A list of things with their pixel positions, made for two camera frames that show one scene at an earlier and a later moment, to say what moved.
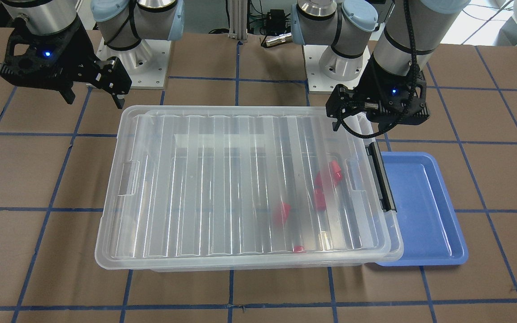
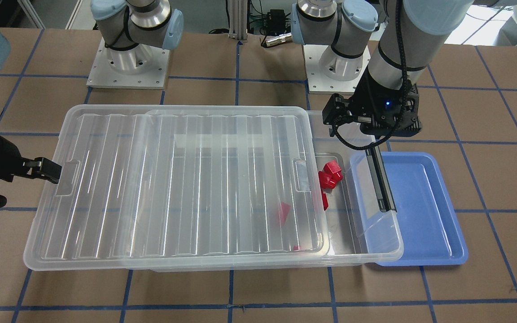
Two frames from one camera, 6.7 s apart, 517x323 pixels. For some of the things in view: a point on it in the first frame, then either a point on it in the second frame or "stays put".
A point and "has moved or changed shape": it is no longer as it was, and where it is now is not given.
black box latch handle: (387, 202) stays put
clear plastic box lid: (211, 186) has moved or changed shape
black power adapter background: (275, 22) stays put
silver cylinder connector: (278, 39) stays put
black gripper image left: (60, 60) to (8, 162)
